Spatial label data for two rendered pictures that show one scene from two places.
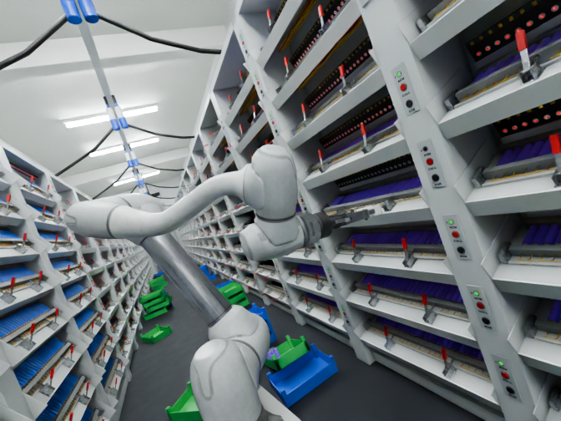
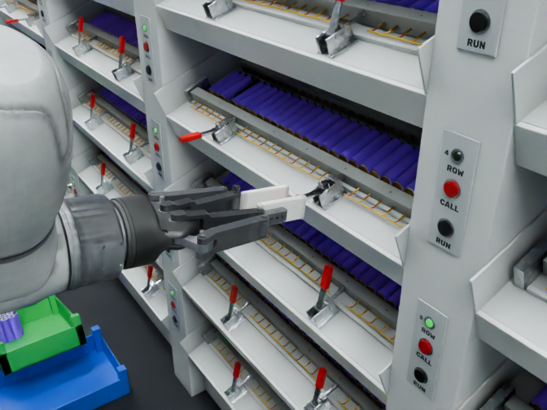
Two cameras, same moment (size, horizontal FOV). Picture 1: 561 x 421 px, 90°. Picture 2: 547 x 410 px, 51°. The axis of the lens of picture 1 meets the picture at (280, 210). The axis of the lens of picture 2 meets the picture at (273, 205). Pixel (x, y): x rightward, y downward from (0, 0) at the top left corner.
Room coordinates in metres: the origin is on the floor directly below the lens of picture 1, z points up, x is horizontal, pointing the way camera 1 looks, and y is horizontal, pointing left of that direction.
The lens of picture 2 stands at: (0.26, -0.13, 1.10)
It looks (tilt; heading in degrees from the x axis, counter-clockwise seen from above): 28 degrees down; 349
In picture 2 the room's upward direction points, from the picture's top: straight up
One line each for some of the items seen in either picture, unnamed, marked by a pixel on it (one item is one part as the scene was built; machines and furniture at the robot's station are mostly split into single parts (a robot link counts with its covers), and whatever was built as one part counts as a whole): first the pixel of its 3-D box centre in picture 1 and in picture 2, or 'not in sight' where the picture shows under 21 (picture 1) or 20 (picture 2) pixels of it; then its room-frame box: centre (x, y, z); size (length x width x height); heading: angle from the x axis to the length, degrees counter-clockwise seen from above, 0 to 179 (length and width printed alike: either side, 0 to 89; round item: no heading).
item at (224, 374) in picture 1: (224, 380); not in sight; (0.79, 0.32, 0.47); 0.18 x 0.16 x 0.22; 167
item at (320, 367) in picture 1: (301, 372); (54, 381); (1.38, 0.19, 0.04); 0.30 x 0.20 x 0.08; 114
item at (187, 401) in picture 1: (201, 398); not in sight; (1.48, 0.76, 0.04); 0.30 x 0.20 x 0.08; 70
